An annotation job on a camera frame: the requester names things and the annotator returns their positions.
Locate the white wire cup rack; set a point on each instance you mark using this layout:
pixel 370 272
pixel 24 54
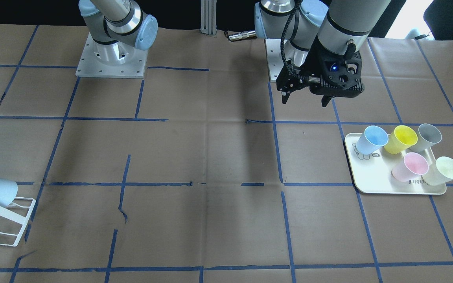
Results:
pixel 14 220

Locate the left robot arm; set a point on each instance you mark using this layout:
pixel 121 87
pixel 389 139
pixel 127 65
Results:
pixel 302 22

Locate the yellow plastic cup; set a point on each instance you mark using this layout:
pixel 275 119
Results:
pixel 401 138

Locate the aluminium frame post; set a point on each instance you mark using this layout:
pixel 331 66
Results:
pixel 208 17

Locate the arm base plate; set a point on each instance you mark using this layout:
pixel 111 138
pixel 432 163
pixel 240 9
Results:
pixel 275 61
pixel 117 60

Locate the grey plastic cup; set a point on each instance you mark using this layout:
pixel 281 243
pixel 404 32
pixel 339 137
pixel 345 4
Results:
pixel 427 136

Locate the pale green plastic cup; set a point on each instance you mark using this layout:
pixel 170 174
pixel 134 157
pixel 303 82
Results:
pixel 440 171

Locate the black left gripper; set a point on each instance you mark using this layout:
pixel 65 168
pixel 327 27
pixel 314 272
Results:
pixel 317 63

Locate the cream plastic tray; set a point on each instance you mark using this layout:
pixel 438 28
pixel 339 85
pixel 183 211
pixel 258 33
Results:
pixel 373 173

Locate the blue cup on tray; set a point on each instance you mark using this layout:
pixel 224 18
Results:
pixel 372 139

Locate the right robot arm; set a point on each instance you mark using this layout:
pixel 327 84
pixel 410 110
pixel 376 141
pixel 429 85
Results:
pixel 120 33

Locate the pink plastic cup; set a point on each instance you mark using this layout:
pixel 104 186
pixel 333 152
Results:
pixel 412 166

